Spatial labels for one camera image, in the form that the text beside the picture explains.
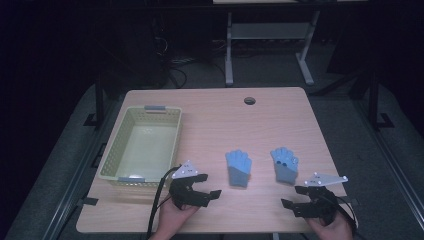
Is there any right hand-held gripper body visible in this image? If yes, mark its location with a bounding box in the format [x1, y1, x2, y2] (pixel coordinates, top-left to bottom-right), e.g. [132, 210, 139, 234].
[303, 171, 350, 226]

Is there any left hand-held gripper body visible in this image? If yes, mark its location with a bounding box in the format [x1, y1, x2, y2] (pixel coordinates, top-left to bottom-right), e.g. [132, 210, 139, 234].
[168, 159, 214, 211]

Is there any blue glove with dark dots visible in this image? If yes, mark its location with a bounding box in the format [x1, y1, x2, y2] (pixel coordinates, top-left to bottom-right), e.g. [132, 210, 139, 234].
[269, 146, 300, 186]

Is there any plain blue glove grey cuff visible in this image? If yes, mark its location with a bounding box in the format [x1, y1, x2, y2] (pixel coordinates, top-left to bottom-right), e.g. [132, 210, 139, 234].
[224, 149, 253, 189]

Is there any pale yellow perforated plastic basket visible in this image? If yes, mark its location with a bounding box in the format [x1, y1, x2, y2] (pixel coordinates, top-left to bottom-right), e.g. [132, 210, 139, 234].
[97, 105, 184, 188]

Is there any person's right hand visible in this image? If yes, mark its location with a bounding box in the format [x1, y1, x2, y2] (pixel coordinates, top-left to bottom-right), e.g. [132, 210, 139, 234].
[306, 211, 355, 240]

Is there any person's left hand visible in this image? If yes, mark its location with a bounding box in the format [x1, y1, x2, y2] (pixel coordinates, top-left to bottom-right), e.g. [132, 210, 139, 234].
[149, 198, 201, 240]

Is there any black metal stand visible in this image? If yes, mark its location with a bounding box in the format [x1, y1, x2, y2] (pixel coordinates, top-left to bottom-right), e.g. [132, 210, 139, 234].
[83, 74, 106, 129]
[368, 68, 395, 131]

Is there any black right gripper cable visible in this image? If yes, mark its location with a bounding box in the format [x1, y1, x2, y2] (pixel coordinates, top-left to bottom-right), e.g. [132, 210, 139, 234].
[329, 194, 368, 240]

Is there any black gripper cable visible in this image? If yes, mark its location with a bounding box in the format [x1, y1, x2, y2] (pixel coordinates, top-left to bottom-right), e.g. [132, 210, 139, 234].
[329, 194, 368, 240]
[145, 165, 183, 240]

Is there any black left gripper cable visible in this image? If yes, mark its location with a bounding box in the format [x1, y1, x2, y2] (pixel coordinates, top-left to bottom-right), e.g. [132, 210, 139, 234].
[145, 165, 183, 240]

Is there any aluminium floor rail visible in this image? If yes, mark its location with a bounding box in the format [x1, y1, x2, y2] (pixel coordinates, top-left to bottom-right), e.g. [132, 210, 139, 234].
[41, 99, 118, 240]
[353, 99, 424, 231]

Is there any tangle of floor cables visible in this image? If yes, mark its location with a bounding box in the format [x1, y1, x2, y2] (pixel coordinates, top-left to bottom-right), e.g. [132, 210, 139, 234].
[154, 34, 228, 89]

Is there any white metal desk frame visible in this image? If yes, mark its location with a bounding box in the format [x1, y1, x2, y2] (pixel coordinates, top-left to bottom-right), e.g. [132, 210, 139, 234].
[224, 10, 322, 87]

